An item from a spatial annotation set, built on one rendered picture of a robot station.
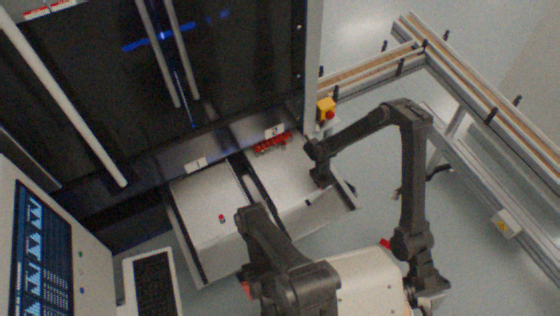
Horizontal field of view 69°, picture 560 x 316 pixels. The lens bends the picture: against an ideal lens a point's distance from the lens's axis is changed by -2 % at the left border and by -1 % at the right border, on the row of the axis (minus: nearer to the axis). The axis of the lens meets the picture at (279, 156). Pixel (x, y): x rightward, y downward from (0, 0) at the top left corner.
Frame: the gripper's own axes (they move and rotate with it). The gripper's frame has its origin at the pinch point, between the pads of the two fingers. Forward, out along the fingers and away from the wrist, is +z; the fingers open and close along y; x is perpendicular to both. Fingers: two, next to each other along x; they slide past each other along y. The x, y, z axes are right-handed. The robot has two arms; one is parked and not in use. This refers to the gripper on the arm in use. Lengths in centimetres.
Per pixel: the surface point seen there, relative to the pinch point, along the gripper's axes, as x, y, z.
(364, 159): -66, 54, 86
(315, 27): -11, 20, -59
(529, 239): -82, -49, 46
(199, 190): 43, 26, 0
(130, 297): 84, 2, 10
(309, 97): -9.4, 24.2, -25.6
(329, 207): 1.1, -6.5, 4.3
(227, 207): 36.5, 13.3, 1.4
